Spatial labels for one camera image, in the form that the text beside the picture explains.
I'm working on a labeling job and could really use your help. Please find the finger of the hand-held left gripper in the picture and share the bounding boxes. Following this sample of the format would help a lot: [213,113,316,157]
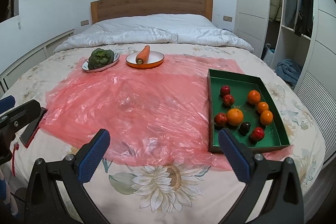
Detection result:
[0,100,45,135]
[0,95,16,114]

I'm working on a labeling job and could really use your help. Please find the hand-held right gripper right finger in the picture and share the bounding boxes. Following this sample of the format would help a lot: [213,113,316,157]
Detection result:
[219,128,305,224]

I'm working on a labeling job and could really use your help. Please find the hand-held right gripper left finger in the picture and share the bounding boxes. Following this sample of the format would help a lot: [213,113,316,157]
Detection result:
[25,129,111,224]

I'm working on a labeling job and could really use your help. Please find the orange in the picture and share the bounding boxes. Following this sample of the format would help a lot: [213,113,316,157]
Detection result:
[247,90,261,105]
[260,110,274,126]
[226,108,244,126]
[256,101,269,114]

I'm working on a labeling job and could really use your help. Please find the green tray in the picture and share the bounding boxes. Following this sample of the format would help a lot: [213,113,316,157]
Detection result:
[207,68,291,154]

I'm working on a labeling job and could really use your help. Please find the person's left forearm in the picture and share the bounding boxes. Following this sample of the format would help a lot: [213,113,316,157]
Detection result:
[0,164,19,215]

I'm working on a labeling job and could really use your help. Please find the red phone charm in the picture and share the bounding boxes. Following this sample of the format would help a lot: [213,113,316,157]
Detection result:
[10,135,23,177]

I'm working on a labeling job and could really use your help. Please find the smartphone with red case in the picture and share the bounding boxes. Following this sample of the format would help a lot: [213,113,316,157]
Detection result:
[20,107,48,148]

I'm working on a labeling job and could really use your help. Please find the pink plastic sheet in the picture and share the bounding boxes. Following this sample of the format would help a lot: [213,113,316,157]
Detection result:
[39,54,293,172]

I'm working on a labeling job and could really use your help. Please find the green leafy vegetable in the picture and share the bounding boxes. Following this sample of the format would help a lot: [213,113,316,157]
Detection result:
[87,48,115,70]

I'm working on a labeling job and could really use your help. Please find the white slatted panel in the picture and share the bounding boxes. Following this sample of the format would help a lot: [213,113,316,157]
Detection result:
[297,70,336,161]

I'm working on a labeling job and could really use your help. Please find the blue towel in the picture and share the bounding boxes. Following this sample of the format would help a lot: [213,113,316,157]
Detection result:
[275,59,302,88]

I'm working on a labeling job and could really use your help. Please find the white plate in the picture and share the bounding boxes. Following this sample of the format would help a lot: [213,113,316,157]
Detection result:
[82,53,120,73]

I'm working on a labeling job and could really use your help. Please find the white plastic bag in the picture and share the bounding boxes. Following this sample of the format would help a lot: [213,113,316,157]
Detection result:
[262,43,276,65]

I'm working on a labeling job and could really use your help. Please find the carrot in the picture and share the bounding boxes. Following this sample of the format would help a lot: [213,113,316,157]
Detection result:
[135,45,151,65]

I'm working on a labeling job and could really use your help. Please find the orange plate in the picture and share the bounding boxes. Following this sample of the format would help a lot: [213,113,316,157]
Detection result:
[125,52,165,69]

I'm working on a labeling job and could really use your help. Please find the white duvet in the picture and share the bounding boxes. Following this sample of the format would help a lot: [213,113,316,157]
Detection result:
[54,13,255,52]

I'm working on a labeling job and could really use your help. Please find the white wardrobe shelf unit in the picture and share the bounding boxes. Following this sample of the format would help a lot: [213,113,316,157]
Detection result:
[262,0,336,94]

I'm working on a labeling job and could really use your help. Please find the wooden headboard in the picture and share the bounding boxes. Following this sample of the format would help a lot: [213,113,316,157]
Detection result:
[91,0,214,25]

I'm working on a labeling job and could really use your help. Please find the dark hanging garments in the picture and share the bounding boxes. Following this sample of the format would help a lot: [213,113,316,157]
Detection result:
[294,0,314,37]

